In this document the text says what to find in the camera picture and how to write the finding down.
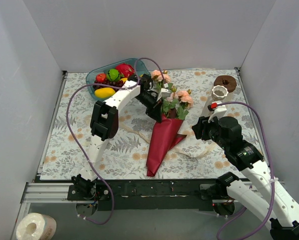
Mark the pink artificial flower bunch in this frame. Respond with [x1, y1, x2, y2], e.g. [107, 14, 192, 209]
[150, 70, 194, 120]

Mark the dark red wrapping paper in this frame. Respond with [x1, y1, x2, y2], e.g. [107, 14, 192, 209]
[146, 114, 187, 177]

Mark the cream printed ribbon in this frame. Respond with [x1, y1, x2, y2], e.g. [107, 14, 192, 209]
[106, 118, 216, 159]

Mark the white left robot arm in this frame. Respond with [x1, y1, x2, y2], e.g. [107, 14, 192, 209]
[71, 74, 162, 200]

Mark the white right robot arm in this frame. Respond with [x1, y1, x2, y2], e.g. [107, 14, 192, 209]
[192, 116, 299, 240]

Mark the white ribbed ceramic vase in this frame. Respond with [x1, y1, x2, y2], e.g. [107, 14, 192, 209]
[200, 84, 231, 118]

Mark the teal plastic fruit basket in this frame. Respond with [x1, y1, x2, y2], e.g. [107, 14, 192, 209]
[86, 58, 150, 101]

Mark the yellow lemon toy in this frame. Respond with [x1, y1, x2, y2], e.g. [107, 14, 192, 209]
[120, 77, 128, 83]

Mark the dark red grape bunch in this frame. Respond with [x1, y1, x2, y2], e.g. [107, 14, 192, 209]
[92, 80, 125, 90]

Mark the red dragon fruit toy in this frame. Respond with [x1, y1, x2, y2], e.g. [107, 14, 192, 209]
[115, 63, 135, 78]

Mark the green watermelon toy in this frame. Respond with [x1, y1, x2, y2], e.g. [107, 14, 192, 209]
[106, 68, 121, 82]

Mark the yellow mango toy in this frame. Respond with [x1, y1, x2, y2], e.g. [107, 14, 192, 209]
[94, 87, 116, 99]

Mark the red apple toy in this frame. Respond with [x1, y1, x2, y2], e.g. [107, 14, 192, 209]
[95, 73, 107, 84]

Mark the white toilet paper roll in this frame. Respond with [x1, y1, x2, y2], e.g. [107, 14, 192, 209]
[15, 212, 57, 240]

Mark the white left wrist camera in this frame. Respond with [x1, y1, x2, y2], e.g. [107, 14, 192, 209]
[159, 83, 172, 98]

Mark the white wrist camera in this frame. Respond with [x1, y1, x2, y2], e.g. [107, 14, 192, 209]
[207, 101, 227, 123]
[159, 83, 172, 98]

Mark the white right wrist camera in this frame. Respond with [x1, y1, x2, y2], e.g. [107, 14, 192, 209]
[207, 101, 227, 123]

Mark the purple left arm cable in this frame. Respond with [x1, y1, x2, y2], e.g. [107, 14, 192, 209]
[66, 57, 165, 225]

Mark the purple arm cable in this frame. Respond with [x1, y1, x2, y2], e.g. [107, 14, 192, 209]
[215, 101, 277, 239]
[66, 57, 165, 225]

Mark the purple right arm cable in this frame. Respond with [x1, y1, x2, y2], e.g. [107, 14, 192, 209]
[215, 101, 277, 239]

